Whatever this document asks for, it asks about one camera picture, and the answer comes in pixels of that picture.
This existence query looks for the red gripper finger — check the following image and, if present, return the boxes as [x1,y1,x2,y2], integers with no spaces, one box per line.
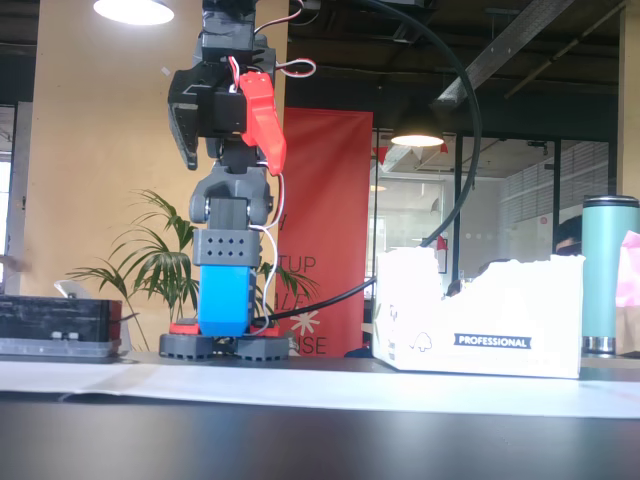
[238,71,288,176]

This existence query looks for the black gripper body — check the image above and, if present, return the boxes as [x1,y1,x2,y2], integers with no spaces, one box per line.
[197,63,250,151]

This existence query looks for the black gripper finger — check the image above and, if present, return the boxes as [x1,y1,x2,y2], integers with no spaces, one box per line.
[167,67,202,171]

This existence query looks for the red startup banner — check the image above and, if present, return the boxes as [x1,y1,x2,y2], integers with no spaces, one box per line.
[273,107,374,357]

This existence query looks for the white round ceiling lamp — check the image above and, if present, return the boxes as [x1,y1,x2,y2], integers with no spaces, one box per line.
[92,0,175,27]

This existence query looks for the red white bunting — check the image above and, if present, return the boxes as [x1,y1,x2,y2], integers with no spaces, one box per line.
[372,142,451,169]

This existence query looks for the green potted palm plant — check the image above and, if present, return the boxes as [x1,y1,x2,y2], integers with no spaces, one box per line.
[67,188,319,351]

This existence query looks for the black pendant lamp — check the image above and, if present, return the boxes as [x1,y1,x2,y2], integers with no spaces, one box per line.
[389,99,446,148]

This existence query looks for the black electronics case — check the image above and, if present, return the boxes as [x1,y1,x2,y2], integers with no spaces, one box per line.
[0,294,124,359]

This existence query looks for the white paper sheet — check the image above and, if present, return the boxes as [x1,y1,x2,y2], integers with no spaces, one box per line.
[0,359,640,419]

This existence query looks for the white cardboard box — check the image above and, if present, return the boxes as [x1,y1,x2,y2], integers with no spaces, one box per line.
[371,248,586,380]

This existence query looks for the dark haired person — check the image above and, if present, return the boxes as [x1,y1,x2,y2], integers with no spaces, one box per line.
[552,214,586,257]

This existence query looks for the teal metal tumbler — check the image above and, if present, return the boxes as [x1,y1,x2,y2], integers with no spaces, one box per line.
[579,195,640,357]

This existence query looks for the pink cloth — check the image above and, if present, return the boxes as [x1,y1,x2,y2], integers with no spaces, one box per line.
[614,229,640,309]

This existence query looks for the brown paper bag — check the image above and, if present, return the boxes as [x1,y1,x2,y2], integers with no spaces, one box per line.
[613,304,640,357]

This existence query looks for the red white servo wires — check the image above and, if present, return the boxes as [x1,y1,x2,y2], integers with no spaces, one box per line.
[227,0,317,332]

